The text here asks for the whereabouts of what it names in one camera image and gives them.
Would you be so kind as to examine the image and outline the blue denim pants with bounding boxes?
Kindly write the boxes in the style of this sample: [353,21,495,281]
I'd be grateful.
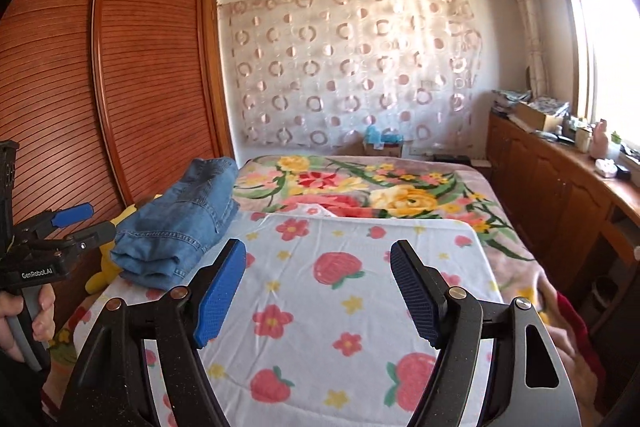
[111,157,239,291]

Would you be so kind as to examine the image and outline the person's left hand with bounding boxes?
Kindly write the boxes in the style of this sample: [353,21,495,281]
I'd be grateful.
[1,284,55,373]

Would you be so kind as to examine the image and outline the yellow Pikachu plush toy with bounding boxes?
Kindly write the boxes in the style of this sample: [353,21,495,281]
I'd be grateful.
[85,194,160,295]

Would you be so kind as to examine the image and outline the wooden low cabinet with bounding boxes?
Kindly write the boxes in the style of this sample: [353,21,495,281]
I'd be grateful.
[486,114,639,311]

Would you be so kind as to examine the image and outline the wooden louvered wardrobe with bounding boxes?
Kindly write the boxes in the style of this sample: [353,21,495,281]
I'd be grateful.
[1,0,232,221]

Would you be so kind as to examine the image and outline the white strawberry print blanket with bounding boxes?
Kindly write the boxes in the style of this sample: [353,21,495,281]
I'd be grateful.
[71,201,501,427]

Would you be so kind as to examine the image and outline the pink bottle on cabinet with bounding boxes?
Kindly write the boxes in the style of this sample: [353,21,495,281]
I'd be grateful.
[589,119,608,160]

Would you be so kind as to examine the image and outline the white cup on cabinet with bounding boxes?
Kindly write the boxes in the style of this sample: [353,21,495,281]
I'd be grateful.
[575,127,592,154]

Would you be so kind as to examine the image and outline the cardboard box on cabinet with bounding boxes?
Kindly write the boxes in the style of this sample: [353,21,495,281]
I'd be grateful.
[513,102,563,132]

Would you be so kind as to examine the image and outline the floral bed cover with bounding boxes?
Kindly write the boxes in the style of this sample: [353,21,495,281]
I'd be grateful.
[232,154,551,308]

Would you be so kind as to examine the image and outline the blue item on box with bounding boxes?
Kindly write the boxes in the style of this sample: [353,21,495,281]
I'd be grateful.
[363,124,404,150]

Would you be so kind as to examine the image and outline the circle pattern sheer curtain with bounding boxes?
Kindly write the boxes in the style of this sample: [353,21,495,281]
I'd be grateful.
[219,0,483,153]

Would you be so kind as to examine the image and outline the white side curtain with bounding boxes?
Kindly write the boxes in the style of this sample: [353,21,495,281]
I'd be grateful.
[515,0,549,98]

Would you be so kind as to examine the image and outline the window with wooden frame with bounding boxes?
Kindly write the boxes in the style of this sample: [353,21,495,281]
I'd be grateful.
[568,0,639,140]

